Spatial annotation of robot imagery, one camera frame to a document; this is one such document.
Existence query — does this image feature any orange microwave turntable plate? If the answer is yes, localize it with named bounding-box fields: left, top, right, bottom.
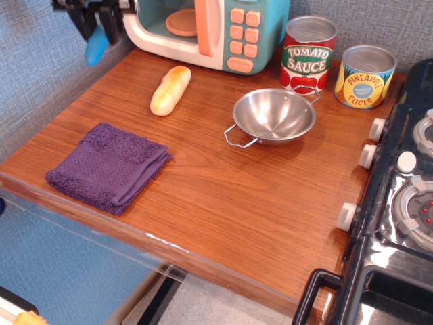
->
left=165, top=8, right=197, bottom=37

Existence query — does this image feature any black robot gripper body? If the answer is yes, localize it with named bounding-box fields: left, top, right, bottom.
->
left=51, top=0, right=139, bottom=14

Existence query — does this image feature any orange object bottom left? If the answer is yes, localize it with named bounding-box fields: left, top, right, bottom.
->
left=13, top=311, right=48, bottom=325

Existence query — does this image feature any tomato sauce can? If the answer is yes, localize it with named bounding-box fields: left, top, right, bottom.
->
left=280, top=16, right=337, bottom=95

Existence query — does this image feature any black oven door handle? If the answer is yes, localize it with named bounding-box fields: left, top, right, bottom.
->
left=292, top=269, right=343, bottom=325

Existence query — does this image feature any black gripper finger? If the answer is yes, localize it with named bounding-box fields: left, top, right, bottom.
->
left=67, top=9, right=97, bottom=41
left=99, top=9, right=124, bottom=45

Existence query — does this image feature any blue handled metal fork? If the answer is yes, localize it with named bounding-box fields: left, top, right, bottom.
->
left=85, top=25, right=109, bottom=67

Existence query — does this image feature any white stove knob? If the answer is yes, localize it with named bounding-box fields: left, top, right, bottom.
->
left=359, top=144, right=377, bottom=169
left=337, top=202, right=357, bottom=232
left=369, top=118, right=386, bottom=142

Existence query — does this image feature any white stove knob bottom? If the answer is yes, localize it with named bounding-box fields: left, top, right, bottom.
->
left=337, top=202, right=357, bottom=232

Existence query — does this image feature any toy bread loaf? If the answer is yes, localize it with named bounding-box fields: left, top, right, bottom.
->
left=150, top=66, right=191, bottom=116

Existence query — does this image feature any pineapple slices can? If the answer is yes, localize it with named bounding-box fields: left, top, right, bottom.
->
left=334, top=45, right=397, bottom=110

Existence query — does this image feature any black toy stove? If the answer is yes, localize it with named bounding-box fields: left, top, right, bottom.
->
left=323, top=59, right=432, bottom=324

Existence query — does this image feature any white stove knob middle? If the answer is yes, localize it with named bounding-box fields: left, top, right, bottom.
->
left=359, top=144, right=377, bottom=169

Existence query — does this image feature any teal toy microwave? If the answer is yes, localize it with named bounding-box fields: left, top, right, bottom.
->
left=123, top=1, right=290, bottom=75

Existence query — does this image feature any white stove knob top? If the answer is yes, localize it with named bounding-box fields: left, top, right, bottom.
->
left=369, top=118, right=386, bottom=142

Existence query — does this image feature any purple folded rag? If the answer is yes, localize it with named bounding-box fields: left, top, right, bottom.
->
left=45, top=123, right=171, bottom=216

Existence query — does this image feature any small steel bowl with handles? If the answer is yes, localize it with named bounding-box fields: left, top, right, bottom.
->
left=224, top=85, right=321, bottom=148

